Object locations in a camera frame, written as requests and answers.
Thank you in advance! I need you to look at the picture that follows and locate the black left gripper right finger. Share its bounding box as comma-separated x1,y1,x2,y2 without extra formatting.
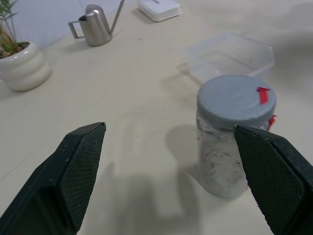
233,124,313,235

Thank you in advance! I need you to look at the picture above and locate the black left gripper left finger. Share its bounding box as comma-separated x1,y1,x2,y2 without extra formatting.
0,121,107,235

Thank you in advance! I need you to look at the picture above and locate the clear jar with grey lid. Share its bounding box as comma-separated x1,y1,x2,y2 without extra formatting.
195,107,278,198

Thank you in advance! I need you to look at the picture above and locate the grey plastic jar lid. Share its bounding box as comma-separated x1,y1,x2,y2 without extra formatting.
197,75,277,129

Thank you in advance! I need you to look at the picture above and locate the clear plastic container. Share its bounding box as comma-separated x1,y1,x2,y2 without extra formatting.
186,31,275,84

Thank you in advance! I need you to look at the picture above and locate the white ribbed plant pot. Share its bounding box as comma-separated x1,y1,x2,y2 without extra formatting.
0,41,52,92

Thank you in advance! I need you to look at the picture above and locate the stainless steel watering can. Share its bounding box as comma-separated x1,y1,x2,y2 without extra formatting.
67,0,126,47

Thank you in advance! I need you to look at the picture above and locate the green potted plant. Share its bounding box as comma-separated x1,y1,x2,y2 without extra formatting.
0,0,30,55

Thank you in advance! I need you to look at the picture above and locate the white flat box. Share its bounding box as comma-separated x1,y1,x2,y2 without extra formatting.
136,0,181,22

